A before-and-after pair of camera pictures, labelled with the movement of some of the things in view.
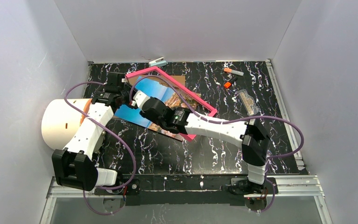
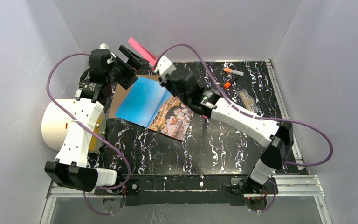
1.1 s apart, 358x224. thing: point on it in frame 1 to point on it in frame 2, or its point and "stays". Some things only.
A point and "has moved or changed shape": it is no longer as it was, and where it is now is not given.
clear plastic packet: x=248 y=103 stays
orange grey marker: x=236 y=72 stays
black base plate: x=189 y=190 stays
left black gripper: x=120 y=98 to x=127 y=69
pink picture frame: x=188 y=137 has moved or changed shape
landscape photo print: x=170 y=89 stays
